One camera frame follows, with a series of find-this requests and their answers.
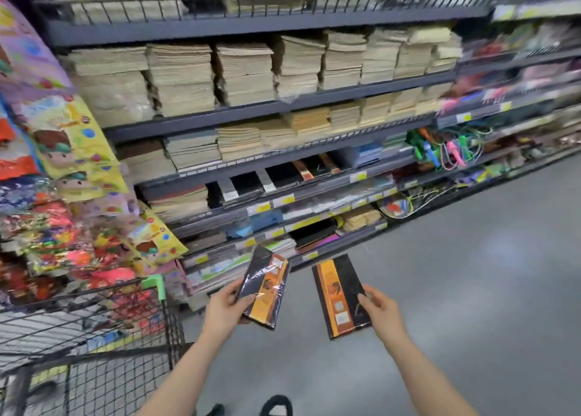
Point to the person's right hand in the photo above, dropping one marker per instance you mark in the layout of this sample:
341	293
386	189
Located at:
386	315

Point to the person's left hand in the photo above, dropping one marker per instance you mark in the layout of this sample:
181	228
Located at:
224	313

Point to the person's left thumb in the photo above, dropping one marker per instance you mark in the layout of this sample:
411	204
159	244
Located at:
245	301

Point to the person's right thumb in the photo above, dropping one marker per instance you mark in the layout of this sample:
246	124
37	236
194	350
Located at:
365	304

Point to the black orange notebook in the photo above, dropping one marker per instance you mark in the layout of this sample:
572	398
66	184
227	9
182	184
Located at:
268	284
338	293

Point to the person's right forearm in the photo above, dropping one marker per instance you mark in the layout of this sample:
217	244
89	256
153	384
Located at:
426	377

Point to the person's left forearm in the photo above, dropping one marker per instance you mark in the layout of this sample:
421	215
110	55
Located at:
181	379

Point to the stack of white green books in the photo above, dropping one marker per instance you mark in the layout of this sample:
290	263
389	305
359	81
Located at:
227	266

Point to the stack of black pink notebooks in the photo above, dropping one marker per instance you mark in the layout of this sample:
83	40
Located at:
315	236

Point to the stack of small tan pads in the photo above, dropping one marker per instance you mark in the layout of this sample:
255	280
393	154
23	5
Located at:
361	218

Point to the row of yellow price labels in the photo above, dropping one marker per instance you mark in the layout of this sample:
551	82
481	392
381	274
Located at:
263	208

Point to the yellow cartoon sticker packet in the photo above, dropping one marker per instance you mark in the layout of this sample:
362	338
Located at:
156	236

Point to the person's black right shoe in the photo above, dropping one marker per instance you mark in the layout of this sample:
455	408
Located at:
277	406

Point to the person's black shoe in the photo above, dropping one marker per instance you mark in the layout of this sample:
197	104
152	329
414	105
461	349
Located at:
211	410
277	406

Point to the person's black left shoe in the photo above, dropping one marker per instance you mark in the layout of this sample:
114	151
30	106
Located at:
211	410

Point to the stack of brown-edged notebooks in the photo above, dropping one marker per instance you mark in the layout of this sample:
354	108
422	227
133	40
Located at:
179	204

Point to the row of black notebooks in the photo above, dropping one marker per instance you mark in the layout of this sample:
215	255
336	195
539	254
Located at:
283	175

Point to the stack of blue notebooks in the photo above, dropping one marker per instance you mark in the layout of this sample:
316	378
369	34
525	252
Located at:
368	153

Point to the stack of grey notebooks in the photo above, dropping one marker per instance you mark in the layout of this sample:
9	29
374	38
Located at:
193	150

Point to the stack of tan notebooks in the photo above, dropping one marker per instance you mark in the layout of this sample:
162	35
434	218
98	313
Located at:
345	117
376	109
277	134
420	98
239	141

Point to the stack of brown notebooks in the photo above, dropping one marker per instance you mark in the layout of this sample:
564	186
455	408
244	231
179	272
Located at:
145	161

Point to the stack of orange-brown notebooks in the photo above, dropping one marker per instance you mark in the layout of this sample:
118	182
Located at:
308	120

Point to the bunch of colourful toy packets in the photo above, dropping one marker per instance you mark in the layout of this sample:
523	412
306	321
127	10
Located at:
50	243

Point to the stack of beige exercise books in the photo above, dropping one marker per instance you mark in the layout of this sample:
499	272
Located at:
408	50
181	79
245	73
344	59
113	88
299	63

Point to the bunch of yellow cartoon packets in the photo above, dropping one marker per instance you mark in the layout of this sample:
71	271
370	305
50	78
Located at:
72	147

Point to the shelving unit with colourful goods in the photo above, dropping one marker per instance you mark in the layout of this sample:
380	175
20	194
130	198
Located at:
517	75

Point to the dark grey metal shelving unit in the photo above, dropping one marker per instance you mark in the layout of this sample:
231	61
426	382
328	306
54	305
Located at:
272	18

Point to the purple hanging toy packet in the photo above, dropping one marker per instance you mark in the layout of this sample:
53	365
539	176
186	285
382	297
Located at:
27	52

